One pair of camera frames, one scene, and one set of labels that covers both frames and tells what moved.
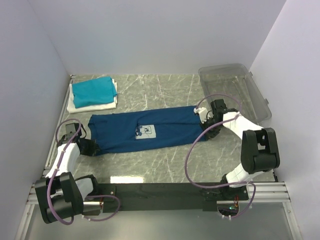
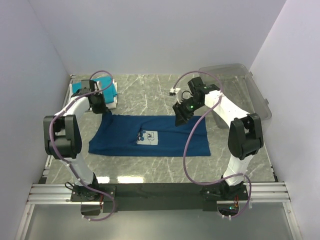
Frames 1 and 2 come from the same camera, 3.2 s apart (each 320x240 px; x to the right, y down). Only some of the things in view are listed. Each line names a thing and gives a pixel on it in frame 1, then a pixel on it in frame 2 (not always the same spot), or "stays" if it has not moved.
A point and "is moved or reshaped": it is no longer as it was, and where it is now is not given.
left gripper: x=93 y=149 → x=102 y=109
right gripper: x=209 y=135 → x=181 y=114
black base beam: x=195 y=196 stays
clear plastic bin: x=236 y=81 stays
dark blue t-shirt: x=119 y=132 is moved or reshaped
